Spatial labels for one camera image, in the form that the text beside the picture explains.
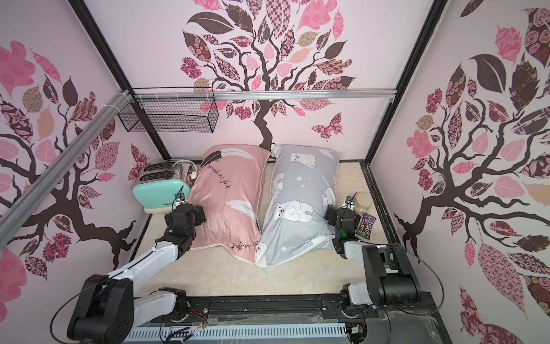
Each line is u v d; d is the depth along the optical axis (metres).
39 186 0.55
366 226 0.92
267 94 0.93
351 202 0.76
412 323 0.73
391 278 0.44
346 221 0.69
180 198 0.73
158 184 0.92
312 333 0.70
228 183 0.92
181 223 0.67
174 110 0.95
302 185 0.90
